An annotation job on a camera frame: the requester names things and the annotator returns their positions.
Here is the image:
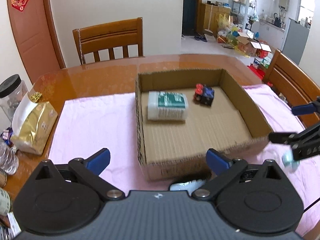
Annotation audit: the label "wooden chair left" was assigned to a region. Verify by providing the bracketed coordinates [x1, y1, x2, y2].
[72, 17, 144, 64]

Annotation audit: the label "pink tablecloth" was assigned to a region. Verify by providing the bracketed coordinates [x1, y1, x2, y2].
[47, 83, 320, 238]

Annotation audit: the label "black round jar lid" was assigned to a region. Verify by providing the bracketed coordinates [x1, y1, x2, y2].
[170, 172, 212, 187]

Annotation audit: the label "wooden door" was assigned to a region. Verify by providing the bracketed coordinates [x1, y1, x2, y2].
[7, 0, 66, 83]

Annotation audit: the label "wooden chair right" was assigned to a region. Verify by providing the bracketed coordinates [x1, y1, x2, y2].
[262, 49, 320, 128]

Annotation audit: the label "teal oval case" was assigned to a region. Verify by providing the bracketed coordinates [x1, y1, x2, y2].
[281, 150, 300, 172]

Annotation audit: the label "gold foil snack bag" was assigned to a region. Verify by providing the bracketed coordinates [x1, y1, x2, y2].
[10, 94, 57, 155]

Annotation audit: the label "plastic water bottle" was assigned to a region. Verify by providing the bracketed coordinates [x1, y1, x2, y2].
[0, 139, 19, 175]

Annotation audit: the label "clear jar black lid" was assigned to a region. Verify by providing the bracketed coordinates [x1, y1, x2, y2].
[0, 74, 28, 122]

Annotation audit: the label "white medical cotton swab jar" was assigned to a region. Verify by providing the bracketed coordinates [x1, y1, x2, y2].
[147, 91, 189, 121]

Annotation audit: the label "wooden cabinet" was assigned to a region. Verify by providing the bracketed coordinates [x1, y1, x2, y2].
[196, 3, 231, 37]

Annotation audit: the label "open cardboard box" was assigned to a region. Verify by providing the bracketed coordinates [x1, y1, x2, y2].
[136, 69, 272, 181]

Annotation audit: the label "black toy car red knobs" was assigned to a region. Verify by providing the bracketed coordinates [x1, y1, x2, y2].
[193, 83, 215, 107]

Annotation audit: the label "wooden chair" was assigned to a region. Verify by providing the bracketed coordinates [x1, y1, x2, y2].
[72, 17, 144, 64]
[262, 49, 320, 128]

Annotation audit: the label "grey refrigerator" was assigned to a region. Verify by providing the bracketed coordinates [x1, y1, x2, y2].
[280, 18, 310, 65]

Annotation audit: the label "open cardboard boxes on floor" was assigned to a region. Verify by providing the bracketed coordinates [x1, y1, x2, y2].
[236, 32, 272, 59]

